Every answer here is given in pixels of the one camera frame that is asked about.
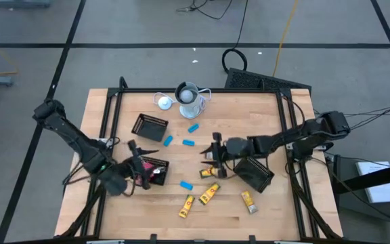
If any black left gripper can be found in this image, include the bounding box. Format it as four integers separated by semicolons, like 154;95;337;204
123;139;164;190

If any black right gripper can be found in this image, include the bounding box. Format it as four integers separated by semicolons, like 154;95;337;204
200;132;232;179

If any black plastic mesh basket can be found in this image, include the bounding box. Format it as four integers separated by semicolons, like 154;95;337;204
131;113;169;142
232;153;276;194
132;155;171;186

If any white cylindrical desk device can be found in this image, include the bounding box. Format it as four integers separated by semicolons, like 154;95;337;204
174;81;207;120

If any white round puck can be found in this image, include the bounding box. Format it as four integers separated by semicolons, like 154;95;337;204
157;96;173;110

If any black perforated metal panel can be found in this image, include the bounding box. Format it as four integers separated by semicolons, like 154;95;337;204
224;67;313;92

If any black stand beam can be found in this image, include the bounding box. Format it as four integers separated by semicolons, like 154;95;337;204
332;161;390;196

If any white booklet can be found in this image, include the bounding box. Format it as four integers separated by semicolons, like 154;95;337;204
355;161;390;204

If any white device cable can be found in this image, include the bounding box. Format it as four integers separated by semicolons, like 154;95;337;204
152;87;213;111

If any black aluminium table frame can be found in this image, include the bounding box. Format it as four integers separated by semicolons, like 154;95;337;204
54;76;343;244

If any black coiled floor cable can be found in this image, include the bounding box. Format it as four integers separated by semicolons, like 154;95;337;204
221;0;250;74

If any thin black floor cable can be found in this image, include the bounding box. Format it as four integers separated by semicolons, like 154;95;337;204
176;0;234;20

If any yellow floor cable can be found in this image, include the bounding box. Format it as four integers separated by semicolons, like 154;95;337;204
272;0;300;78

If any black power cable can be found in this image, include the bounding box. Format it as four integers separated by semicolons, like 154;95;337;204
328;98;390;136

